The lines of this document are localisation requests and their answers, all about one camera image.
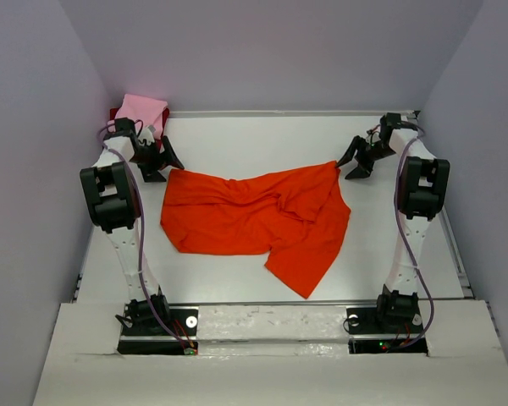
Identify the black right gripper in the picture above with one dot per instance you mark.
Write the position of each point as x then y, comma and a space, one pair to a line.
363, 168

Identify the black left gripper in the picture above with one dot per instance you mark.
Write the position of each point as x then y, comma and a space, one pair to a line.
166, 158

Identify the orange t shirt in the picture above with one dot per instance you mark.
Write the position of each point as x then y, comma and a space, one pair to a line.
297, 218

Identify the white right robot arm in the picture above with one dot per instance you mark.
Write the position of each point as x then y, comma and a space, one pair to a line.
419, 195

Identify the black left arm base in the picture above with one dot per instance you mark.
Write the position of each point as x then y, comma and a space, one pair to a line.
151, 339

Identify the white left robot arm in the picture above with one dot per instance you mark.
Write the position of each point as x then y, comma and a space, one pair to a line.
115, 206

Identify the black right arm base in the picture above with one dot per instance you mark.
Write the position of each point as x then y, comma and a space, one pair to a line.
367, 335

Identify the pink folded t shirt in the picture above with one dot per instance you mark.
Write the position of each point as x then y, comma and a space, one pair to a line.
131, 100

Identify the dark red folded t shirt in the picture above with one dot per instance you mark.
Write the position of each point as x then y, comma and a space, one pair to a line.
156, 116

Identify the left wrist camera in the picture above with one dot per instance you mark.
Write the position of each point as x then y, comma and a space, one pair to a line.
147, 135

